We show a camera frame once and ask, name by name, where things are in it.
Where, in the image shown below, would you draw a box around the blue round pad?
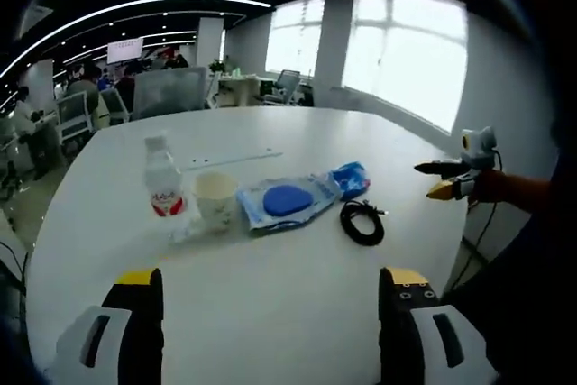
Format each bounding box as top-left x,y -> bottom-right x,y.
262,183 -> 316,219

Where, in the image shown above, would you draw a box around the white paper cup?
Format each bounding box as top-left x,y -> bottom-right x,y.
192,170 -> 239,234

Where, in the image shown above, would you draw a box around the white table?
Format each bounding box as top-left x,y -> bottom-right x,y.
24,105 -> 470,385

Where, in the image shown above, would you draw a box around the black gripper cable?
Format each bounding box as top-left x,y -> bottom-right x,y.
0,240 -> 32,305
450,150 -> 502,289

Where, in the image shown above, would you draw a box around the large wall display screen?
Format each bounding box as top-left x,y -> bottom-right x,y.
106,37 -> 145,63

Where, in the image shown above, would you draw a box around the clear plastic water bottle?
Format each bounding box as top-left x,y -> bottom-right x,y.
142,130 -> 202,244

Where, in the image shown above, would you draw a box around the person's dark clothing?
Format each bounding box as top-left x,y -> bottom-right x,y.
439,123 -> 577,385

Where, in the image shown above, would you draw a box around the white paper strip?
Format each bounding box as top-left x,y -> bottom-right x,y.
179,149 -> 284,170

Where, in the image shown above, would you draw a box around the grey mesh chair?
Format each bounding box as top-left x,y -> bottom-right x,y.
133,66 -> 209,121

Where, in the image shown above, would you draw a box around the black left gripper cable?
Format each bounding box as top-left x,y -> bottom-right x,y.
0,240 -> 32,305

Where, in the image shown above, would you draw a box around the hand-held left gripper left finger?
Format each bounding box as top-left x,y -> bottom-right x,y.
53,267 -> 164,385

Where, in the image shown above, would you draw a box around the grey office chair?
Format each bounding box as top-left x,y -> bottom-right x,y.
263,69 -> 302,106

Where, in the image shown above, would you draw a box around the curved ceiling light strip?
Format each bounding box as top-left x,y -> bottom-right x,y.
0,0 -> 271,79

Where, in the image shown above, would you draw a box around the blue plastic pouch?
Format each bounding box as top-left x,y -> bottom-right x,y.
235,171 -> 343,237

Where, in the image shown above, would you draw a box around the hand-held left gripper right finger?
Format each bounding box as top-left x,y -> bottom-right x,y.
378,266 -> 499,385

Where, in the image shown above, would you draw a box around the large window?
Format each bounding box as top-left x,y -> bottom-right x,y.
265,0 -> 325,75
342,0 -> 468,132

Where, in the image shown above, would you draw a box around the blue tissue pack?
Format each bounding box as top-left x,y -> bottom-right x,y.
330,160 -> 372,202

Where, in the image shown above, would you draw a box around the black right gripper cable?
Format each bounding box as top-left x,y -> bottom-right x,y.
450,150 -> 502,289

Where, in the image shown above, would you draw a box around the white office chair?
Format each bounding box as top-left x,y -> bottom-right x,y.
101,87 -> 132,124
56,90 -> 91,142

